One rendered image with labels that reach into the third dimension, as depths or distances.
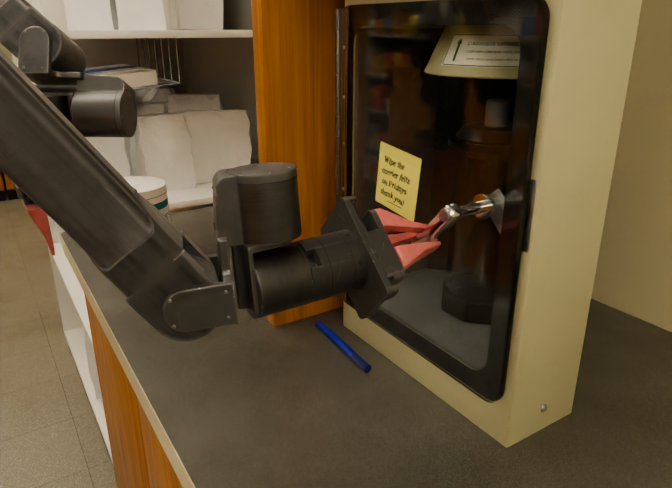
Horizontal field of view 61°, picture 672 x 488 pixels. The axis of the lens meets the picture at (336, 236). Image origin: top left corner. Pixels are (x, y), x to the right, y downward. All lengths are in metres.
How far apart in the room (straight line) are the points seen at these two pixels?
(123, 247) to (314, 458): 0.31
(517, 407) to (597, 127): 0.29
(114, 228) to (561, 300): 0.43
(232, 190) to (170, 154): 1.23
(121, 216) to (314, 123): 0.42
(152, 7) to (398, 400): 1.25
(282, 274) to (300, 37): 0.40
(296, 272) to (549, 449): 0.35
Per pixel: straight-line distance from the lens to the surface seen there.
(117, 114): 0.72
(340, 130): 0.76
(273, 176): 0.44
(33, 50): 0.77
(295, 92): 0.78
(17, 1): 0.81
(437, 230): 0.55
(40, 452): 2.31
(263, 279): 0.46
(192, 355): 0.82
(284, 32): 0.77
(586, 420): 0.74
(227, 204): 0.45
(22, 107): 0.45
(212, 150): 1.75
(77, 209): 0.45
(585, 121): 0.57
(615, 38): 0.59
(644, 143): 0.98
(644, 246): 1.00
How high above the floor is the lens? 1.36
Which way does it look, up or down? 20 degrees down
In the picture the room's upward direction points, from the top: straight up
